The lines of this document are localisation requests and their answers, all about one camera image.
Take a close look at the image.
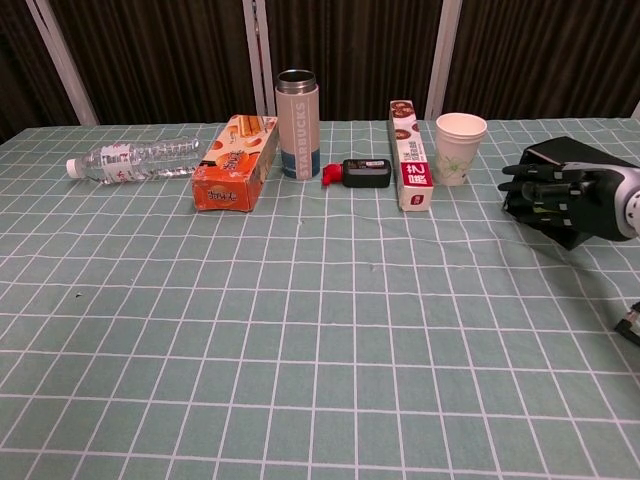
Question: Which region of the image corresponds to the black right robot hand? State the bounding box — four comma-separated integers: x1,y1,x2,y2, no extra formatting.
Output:
497,161,627,241

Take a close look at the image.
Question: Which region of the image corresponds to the black open cardboard box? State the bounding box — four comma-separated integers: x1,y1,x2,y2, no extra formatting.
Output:
503,135,640,251

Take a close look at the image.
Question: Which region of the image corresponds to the long cling film box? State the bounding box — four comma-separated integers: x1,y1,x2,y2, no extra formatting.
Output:
388,99,436,213

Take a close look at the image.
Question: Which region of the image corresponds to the orange biscuit box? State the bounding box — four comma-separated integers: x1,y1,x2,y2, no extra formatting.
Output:
191,114,280,215

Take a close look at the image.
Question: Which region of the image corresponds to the paper cup with green print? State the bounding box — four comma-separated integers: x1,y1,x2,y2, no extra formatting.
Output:
433,128,488,188

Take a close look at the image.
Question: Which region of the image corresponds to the plain white paper cup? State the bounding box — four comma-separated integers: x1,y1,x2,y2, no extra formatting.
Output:
434,112,489,139

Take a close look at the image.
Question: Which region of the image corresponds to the black device with red nozzle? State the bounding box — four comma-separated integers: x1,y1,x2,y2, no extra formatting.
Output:
321,158,393,189

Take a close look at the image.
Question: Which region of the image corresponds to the grey Starbucks tumbler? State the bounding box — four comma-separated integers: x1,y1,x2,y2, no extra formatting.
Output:
274,69,322,180

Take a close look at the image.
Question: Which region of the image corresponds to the green checked tablecloth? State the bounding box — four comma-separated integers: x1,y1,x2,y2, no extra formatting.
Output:
0,117,640,480

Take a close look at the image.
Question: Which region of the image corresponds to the clear plastic water bottle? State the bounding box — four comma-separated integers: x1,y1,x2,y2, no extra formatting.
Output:
66,136,205,185

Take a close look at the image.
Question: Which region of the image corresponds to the dark brown curtain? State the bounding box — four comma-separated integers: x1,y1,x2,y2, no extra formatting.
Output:
0,0,640,145

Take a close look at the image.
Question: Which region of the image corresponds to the black cable plug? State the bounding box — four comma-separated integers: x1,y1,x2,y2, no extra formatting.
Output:
615,298,640,347

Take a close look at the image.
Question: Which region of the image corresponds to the white frame post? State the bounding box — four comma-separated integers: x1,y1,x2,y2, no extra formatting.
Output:
241,0,278,119
25,0,100,127
423,0,464,121

